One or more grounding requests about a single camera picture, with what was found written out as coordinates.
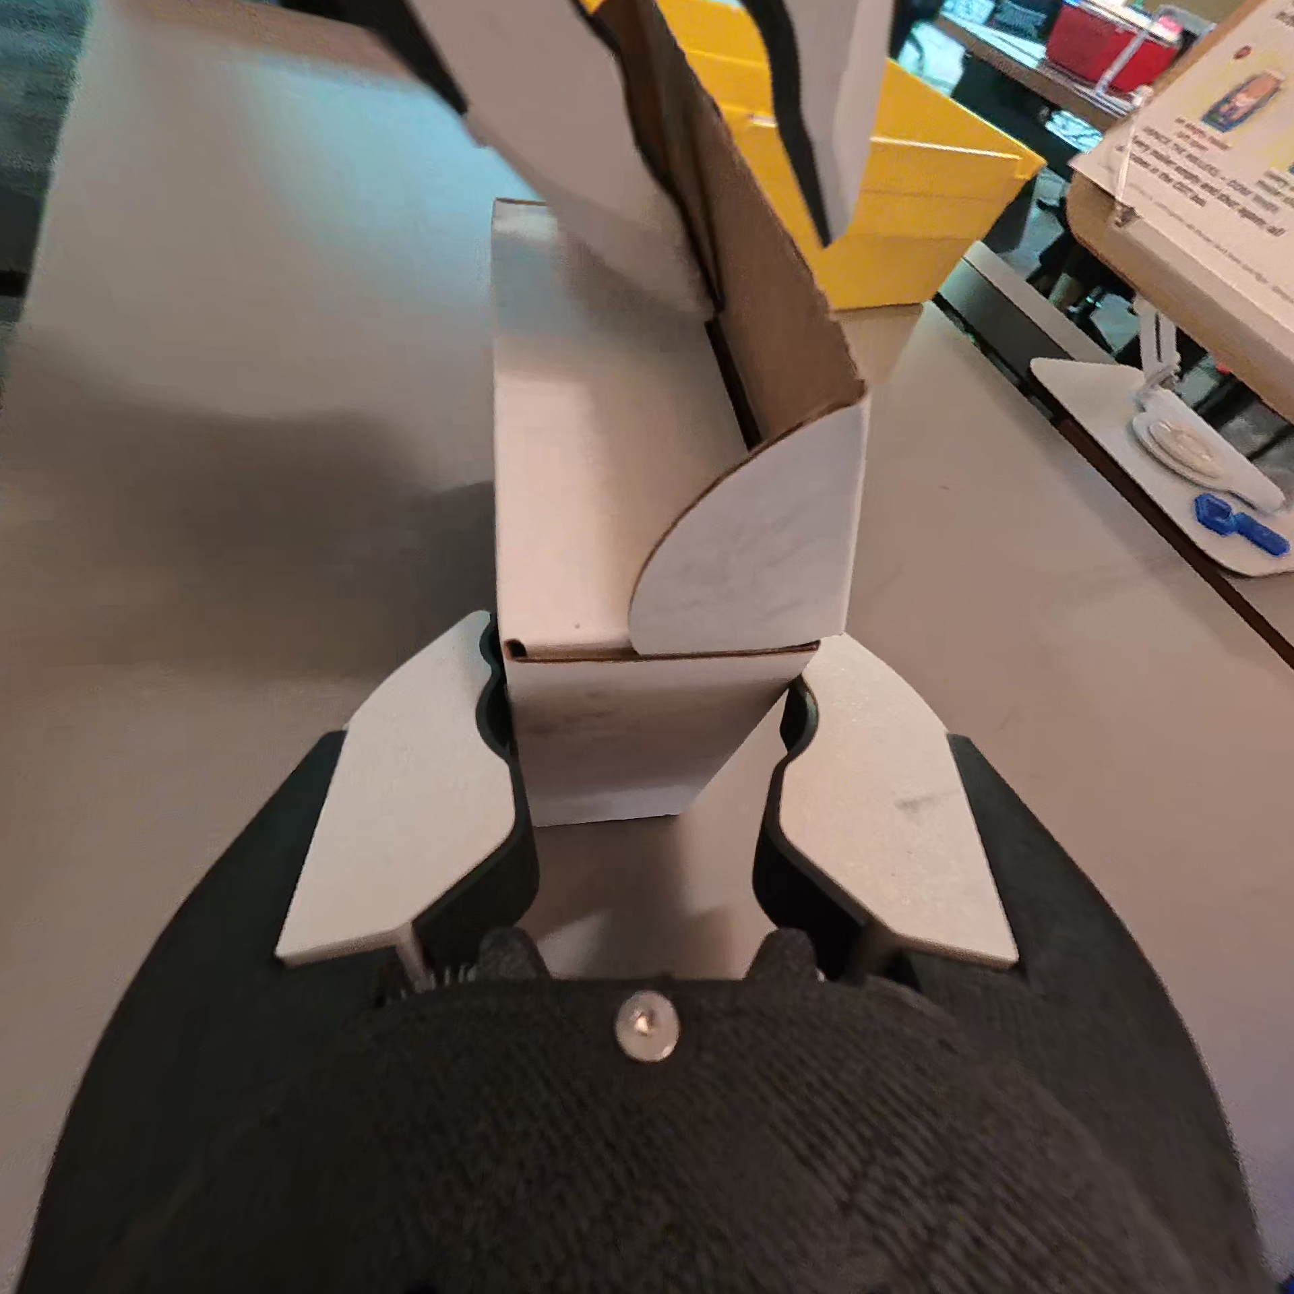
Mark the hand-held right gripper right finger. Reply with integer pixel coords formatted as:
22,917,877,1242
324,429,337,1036
753,637,1023,982

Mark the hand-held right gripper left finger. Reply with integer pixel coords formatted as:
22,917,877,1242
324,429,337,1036
274,609,539,988

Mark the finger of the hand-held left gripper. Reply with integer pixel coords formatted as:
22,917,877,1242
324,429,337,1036
407,0,716,323
741,0,898,247

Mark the yellow plastic bin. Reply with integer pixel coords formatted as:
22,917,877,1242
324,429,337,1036
581,0,1048,312

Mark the white cardboard mailer box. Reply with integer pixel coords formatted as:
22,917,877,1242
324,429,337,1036
492,0,923,829

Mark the grey desk with wooden edge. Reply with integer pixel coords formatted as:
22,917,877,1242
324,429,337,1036
935,11,1128,133

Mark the red plastic container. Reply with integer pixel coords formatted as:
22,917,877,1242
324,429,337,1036
1045,0,1182,95

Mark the printed instruction sheet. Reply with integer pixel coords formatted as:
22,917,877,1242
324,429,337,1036
1072,0,1294,347

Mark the white stand base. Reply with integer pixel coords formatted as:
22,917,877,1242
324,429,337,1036
1029,356,1294,580

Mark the black cable tray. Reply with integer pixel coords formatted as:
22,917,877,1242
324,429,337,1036
935,242,1118,376

